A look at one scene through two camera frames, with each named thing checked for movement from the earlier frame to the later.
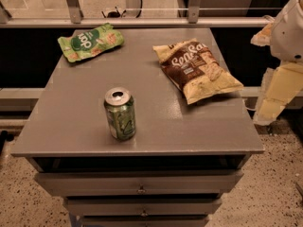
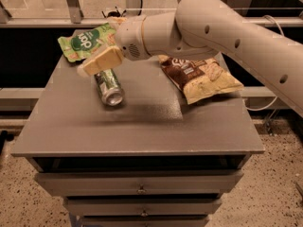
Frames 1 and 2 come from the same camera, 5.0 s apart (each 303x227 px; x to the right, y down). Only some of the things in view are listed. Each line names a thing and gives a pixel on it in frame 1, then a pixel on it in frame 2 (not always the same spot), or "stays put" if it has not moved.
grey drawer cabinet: x=183 y=159 stays put
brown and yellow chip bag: x=194 y=69 stays put
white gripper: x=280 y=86 -> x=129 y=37
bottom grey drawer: x=144 y=220 stays put
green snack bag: x=89 y=43 stays put
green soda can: x=120 y=106 -> x=109 y=88
